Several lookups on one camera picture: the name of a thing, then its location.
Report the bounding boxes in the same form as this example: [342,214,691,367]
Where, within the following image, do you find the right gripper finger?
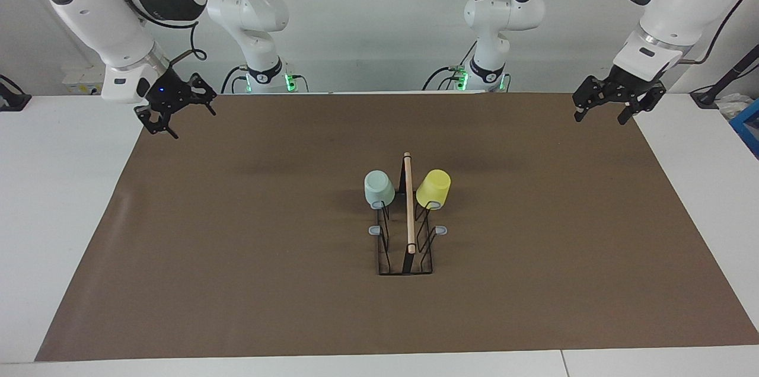
[187,73,218,116]
[135,103,179,140]

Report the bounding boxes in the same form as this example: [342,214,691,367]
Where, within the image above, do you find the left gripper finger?
[617,84,667,126]
[572,75,613,123]

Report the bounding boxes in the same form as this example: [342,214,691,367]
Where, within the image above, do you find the yellow plastic cup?
[416,169,451,210]

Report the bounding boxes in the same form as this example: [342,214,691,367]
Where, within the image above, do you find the pale green plastic cup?
[363,170,396,209]

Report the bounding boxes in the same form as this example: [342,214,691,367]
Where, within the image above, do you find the black stand with pole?
[691,44,759,108]

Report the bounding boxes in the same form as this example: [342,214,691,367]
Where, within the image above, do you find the white power strip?
[62,68,109,96]

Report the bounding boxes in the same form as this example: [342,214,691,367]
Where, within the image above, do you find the white crumpled bag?
[715,97,752,123]

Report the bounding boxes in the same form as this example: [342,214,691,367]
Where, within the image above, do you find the blue box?
[729,98,759,158]

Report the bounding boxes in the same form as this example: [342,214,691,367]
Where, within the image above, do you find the brown table mat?
[34,92,759,362]

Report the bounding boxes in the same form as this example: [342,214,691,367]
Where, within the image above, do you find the black base cable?
[422,42,478,92]
[221,65,250,94]

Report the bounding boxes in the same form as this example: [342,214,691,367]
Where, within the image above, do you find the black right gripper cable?
[122,0,209,63]

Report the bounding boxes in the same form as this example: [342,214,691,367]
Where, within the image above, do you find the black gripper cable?
[122,0,209,63]
[537,0,756,65]

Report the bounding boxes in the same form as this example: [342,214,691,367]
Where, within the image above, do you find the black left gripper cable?
[537,0,756,65]

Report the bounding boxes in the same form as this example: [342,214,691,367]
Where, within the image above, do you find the black clamp bracket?
[0,75,32,112]

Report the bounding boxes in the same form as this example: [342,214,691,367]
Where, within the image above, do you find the black wire cup rack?
[369,152,448,276]

